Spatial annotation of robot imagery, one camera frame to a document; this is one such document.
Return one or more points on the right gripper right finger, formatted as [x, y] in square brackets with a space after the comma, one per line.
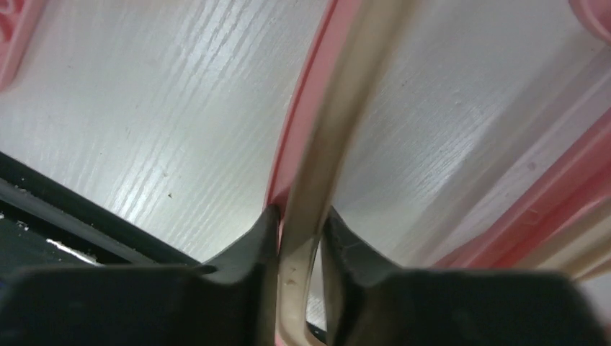
[370, 300]

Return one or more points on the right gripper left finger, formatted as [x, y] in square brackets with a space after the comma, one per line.
[228, 300]

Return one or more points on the middle pink hanger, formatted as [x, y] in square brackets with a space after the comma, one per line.
[562, 174]

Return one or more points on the pink hanger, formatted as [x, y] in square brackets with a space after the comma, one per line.
[308, 93]
[562, 174]
[18, 22]

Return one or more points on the right pink hanger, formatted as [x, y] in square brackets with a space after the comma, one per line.
[308, 93]

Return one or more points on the left pink hanger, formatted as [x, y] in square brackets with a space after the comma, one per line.
[18, 22]

